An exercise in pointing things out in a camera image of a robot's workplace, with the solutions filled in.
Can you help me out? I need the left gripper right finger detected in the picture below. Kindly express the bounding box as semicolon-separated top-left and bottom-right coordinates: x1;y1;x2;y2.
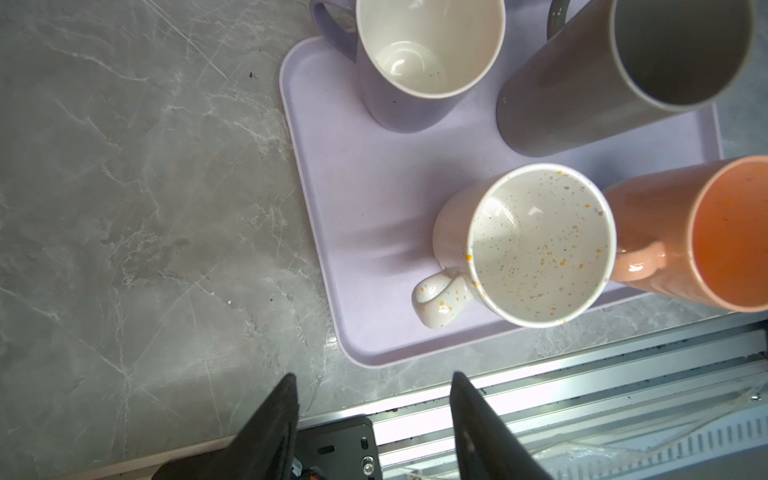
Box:
449;371;550;480

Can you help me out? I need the white cup lavender outside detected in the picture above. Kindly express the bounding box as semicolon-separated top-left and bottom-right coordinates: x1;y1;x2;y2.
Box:
309;0;506;133

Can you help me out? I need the orange mug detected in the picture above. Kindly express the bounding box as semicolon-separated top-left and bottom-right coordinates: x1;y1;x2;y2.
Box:
605;155;767;313

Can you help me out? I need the white mug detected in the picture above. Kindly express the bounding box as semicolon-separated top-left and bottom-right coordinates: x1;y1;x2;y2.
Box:
411;163;617;329

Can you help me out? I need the aluminium front rail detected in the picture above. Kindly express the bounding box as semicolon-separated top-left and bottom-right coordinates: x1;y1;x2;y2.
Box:
61;313;767;479

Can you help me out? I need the grey mug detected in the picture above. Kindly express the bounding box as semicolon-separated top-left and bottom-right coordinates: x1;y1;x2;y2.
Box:
496;1;756;157

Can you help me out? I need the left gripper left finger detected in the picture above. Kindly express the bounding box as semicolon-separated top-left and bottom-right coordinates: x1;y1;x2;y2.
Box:
153;373;299;479

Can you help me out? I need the lavender silicone tray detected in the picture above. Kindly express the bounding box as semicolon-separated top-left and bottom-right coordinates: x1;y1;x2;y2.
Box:
278;0;725;368

